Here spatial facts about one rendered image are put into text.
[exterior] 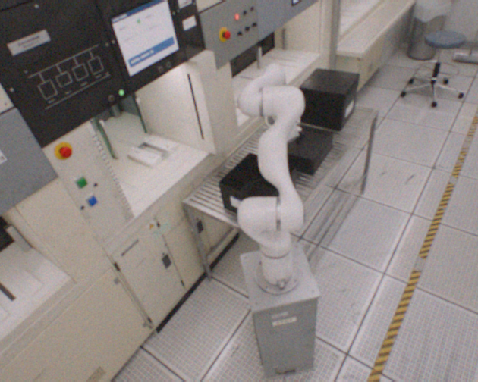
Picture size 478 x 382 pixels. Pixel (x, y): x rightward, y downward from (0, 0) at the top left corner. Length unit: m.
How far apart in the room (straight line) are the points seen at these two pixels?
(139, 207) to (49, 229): 0.46
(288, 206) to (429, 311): 1.45
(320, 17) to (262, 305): 2.20
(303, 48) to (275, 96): 1.92
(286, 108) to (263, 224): 0.39
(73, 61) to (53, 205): 0.51
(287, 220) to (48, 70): 0.91
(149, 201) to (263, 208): 0.77
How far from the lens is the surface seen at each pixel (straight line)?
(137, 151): 2.06
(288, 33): 3.12
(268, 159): 1.16
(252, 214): 1.15
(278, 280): 1.42
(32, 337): 1.71
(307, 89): 2.19
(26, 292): 1.69
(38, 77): 1.30
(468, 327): 2.43
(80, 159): 1.44
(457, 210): 3.00
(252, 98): 1.20
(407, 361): 2.23
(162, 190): 1.80
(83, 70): 1.38
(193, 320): 2.32
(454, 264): 2.65
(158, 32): 1.58
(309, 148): 1.93
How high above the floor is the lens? 2.00
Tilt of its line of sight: 42 degrees down
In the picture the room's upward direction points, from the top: 9 degrees counter-clockwise
